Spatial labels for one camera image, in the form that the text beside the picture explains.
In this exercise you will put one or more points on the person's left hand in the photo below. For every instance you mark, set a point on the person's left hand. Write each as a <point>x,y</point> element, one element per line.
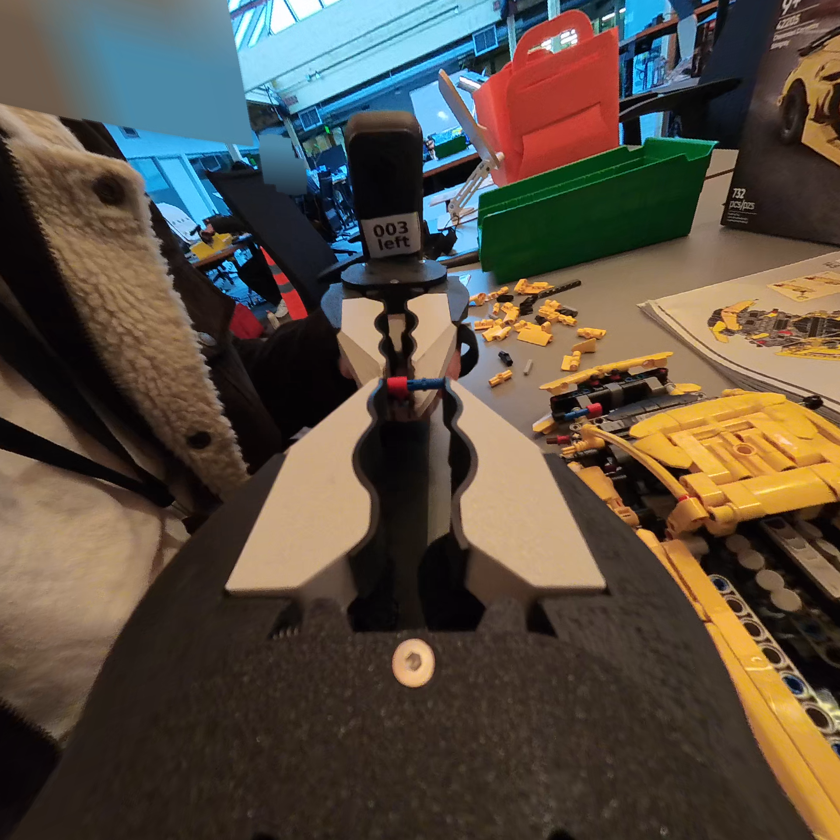
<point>455,364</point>

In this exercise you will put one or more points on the instruction booklet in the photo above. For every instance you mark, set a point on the instruction booklet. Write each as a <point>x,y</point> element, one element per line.
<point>715,354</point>

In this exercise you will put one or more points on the red plastic tote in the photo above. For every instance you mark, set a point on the red plastic tote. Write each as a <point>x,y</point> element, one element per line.
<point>558,118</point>

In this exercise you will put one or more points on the green storage bin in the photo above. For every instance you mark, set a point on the green storage bin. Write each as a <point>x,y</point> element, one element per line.
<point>577,223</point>

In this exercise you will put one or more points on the black toy set box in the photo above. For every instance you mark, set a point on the black toy set box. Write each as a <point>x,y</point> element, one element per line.
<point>754,144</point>

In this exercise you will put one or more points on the person's fleece-lined jacket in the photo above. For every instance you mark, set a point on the person's fleece-lined jacket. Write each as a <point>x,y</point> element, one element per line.
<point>118,282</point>

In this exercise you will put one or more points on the yellow toy brick car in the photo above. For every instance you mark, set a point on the yellow toy brick car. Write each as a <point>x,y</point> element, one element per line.
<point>722,453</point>

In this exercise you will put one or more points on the orange traffic cone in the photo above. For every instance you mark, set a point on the orange traffic cone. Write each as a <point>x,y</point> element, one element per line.
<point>289,295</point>

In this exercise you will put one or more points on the wooden articulated stand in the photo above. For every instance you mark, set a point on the wooden articulated stand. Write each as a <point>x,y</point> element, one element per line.
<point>469,118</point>

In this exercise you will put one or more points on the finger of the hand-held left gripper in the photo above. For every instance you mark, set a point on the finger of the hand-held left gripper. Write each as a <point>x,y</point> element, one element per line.
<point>436,328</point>
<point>361,334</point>

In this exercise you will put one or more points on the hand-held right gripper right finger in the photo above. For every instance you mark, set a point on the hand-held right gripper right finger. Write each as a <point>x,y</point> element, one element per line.
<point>531,525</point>

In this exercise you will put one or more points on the black long brick beam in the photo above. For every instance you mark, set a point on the black long brick beam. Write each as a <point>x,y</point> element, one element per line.
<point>558,289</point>

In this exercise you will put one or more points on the pile of yellow bricks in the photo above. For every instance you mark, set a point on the pile of yellow bricks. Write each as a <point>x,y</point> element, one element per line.
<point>533,334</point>

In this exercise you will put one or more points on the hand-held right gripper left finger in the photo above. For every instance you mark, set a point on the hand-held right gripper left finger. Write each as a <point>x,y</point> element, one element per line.
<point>295,525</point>

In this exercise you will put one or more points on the person's white sweater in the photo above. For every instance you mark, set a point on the person's white sweater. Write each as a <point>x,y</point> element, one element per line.
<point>65,590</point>

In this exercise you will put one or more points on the blue axle with red bush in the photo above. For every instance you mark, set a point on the blue axle with red bush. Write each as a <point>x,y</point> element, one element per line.
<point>397,385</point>

